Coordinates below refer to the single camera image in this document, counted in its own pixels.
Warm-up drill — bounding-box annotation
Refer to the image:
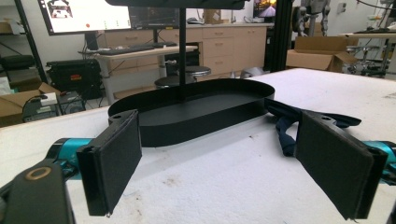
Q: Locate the light workbench table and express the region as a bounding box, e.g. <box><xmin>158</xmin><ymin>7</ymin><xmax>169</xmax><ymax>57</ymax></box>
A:
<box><xmin>338</xmin><ymin>28</ymin><xmax>396</xmax><ymax>78</ymax></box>

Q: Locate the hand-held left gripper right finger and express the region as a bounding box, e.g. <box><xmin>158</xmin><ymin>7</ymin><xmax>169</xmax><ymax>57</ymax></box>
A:
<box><xmin>293</xmin><ymin>110</ymin><xmax>389</xmax><ymax>220</ymax></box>

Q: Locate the large open cardboard box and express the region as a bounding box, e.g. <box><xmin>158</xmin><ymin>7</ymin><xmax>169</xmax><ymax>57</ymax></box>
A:
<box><xmin>286</xmin><ymin>35</ymin><xmax>360</xmax><ymax>74</ymax></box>

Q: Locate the black oval tray stand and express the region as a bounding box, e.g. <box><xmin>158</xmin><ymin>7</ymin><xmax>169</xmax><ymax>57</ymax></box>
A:
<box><xmin>104</xmin><ymin>0</ymin><xmax>276</xmax><ymax>148</ymax></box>

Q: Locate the white-screen computer monitor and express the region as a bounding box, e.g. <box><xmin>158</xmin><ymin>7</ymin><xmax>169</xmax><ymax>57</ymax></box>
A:
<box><xmin>36</xmin><ymin>0</ymin><xmax>133</xmax><ymax>36</ymax></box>

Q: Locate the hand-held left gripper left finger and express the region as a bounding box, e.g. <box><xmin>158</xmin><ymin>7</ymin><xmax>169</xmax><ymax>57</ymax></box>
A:
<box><xmin>76</xmin><ymin>109</ymin><xmax>143</xmax><ymax>217</ymax></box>

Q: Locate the grey humanoid robot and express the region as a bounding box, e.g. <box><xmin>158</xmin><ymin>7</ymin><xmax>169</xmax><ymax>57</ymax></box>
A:
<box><xmin>291</xmin><ymin>0</ymin><xmax>332</xmax><ymax>37</ymax></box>

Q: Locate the black slanted stand pole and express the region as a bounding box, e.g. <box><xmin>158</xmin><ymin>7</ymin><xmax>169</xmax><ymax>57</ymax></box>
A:
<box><xmin>13</xmin><ymin>0</ymin><xmax>49</xmax><ymax>84</ymax></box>

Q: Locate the monitor with sunset picture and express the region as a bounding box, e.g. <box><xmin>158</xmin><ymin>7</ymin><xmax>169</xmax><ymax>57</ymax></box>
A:
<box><xmin>252</xmin><ymin>0</ymin><xmax>277</xmax><ymax>19</ymax></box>

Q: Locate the light wooden desk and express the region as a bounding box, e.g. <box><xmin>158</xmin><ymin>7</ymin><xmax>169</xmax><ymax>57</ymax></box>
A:
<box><xmin>78</xmin><ymin>45</ymin><xmax>199</xmax><ymax>105</ymax></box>

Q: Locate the beige drawer cabinet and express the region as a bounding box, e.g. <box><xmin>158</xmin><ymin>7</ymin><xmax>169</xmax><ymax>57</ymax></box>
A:
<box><xmin>104</xmin><ymin>22</ymin><xmax>269</xmax><ymax>82</ymax></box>

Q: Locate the round black stool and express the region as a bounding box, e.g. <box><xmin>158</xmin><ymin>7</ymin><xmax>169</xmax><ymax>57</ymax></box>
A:
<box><xmin>185</xmin><ymin>64</ymin><xmax>212</xmax><ymax>78</ymax></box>
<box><xmin>154</xmin><ymin>75</ymin><xmax>198</xmax><ymax>90</ymax></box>

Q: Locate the small brown cardboard box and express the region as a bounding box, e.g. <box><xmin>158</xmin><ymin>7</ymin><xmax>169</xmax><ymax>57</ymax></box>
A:
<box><xmin>204</xmin><ymin>8</ymin><xmax>224</xmax><ymax>25</ymax></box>

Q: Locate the dark computer monitor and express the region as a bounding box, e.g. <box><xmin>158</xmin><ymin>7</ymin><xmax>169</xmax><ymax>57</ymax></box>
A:
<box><xmin>128</xmin><ymin>6</ymin><xmax>181</xmax><ymax>31</ymax></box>

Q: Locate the dark blue cloth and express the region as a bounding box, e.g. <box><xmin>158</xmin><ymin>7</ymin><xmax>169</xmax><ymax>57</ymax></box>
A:
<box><xmin>264</xmin><ymin>97</ymin><xmax>362</xmax><ymax>158</ymax></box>

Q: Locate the black keyboard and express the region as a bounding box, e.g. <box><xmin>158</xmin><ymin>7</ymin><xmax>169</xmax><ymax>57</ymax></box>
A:
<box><xmin>97</xmin><ymin>42</ymin><xmax>178</xmax><ymax>57</ymax></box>

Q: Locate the black equipment case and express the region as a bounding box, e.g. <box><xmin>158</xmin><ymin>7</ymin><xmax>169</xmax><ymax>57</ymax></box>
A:
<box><xmin>46</xmin><ymin>58</ymin><xmax>103</xmax><ymax>101</ymax></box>

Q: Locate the black metal post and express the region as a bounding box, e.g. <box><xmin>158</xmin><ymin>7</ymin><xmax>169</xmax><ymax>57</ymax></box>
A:
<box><xmin>270</xmin><ymin>0</ymin><xmax>294</xmax><ymax>73</ymax></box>

